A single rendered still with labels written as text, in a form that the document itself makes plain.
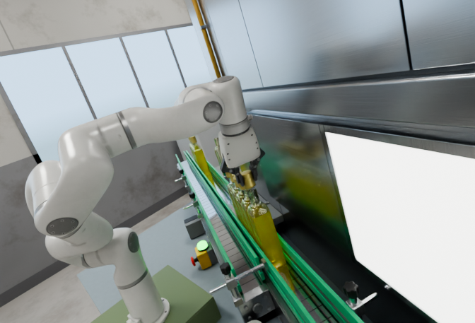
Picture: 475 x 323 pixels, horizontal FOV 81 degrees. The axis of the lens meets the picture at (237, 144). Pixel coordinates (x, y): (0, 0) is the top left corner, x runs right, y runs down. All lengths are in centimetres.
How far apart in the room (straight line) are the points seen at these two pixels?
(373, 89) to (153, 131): 41
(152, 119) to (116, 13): 371
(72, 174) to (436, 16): 57
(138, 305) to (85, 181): 51
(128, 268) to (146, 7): 391
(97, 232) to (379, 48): 71
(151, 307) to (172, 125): 60
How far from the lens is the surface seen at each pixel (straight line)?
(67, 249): 84
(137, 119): 60
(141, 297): 96
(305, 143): 67
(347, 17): 50
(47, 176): 68
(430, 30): 41
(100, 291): 152
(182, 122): 57
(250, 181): 79
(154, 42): 430
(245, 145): 72
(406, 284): 63
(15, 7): 399
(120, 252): 87
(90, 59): 393
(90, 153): 56
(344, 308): 68
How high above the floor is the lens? 147
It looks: 14 degrees down
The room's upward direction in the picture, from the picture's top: 18 degrees counter-clockwise
